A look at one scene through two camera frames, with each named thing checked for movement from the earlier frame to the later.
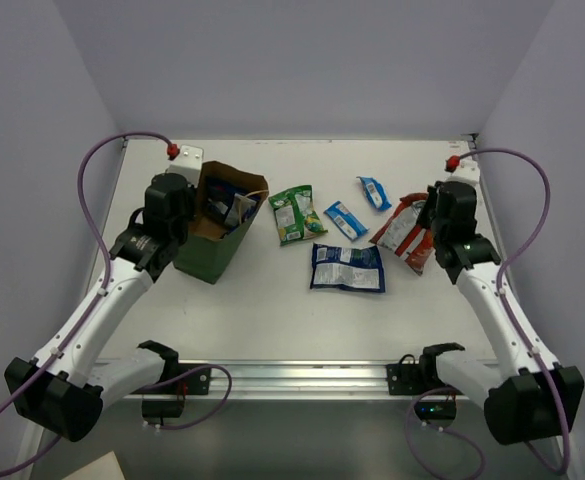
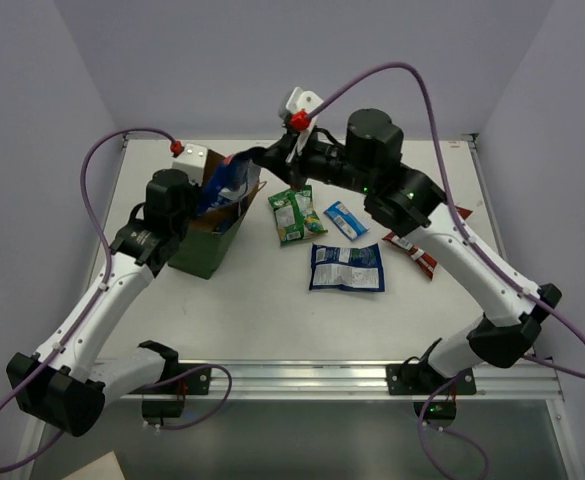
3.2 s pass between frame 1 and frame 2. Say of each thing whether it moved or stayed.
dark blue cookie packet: stayed
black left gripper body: stayed
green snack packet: stayed
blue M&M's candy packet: stayed
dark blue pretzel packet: moved
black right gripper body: moved
